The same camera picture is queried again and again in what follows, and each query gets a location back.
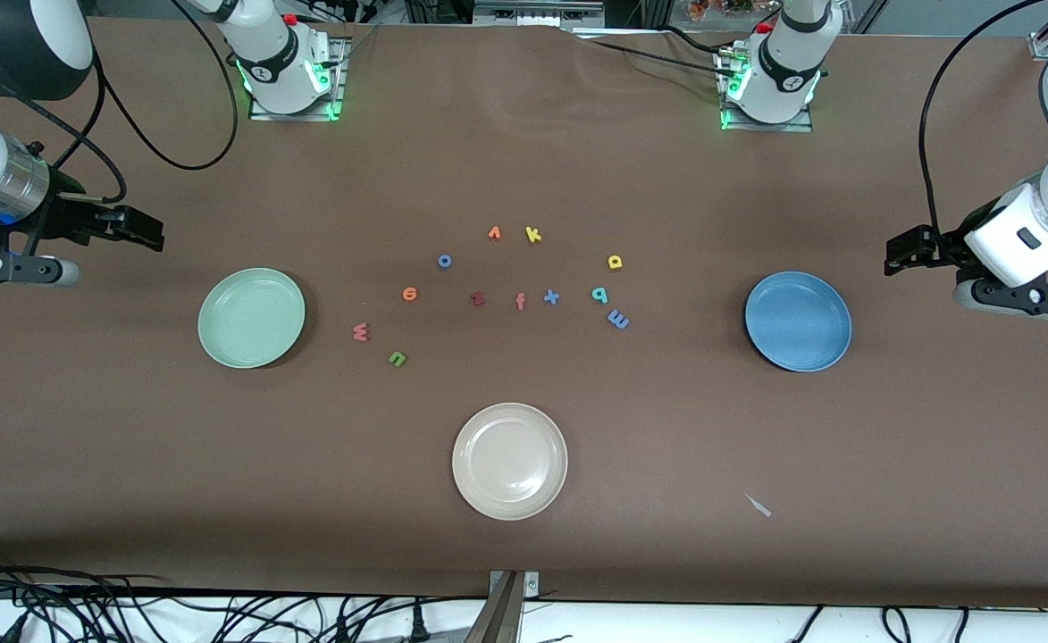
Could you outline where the blue plate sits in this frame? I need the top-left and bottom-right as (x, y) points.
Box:
(744, 271), (853, 373)

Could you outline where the silver clamp bracket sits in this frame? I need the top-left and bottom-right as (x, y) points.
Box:
(488, 570), (541, 597)

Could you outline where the brown table cover mat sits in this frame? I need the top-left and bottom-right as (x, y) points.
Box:
(0, 16), (1048, 610)

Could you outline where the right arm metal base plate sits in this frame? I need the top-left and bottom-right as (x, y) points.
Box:
(248, 36), (348, 121)

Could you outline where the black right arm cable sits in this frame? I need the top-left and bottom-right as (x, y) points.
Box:
(19, 0), (240, 205)

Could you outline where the black cable on mat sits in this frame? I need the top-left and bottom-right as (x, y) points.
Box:
(577, 36), (739, 77)
(658, 25), (743, 59)

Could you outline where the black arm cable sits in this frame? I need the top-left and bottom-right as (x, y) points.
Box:
(919, 0), (1047, 235)
(19, 0), (240, 205)

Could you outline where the silver aluminium rail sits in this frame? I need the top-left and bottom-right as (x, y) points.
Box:
(474, 0), (605, 22)

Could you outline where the beige plate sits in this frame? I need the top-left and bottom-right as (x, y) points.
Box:
(452, 402), (569, 522)

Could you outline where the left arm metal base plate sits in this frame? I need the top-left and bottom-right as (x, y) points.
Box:
(722, 105), (815, 133)

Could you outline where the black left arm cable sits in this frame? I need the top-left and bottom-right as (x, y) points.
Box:
(919, 0), (1047, 235)

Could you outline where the green plate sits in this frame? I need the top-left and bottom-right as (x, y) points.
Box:
(197, 268), (306, 370)

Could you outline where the black floor cable tangle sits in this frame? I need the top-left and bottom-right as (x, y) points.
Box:
(0, 549), (489, 643)

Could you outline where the metal camera post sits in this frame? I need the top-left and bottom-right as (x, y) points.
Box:
(463, 572), (524, 643)

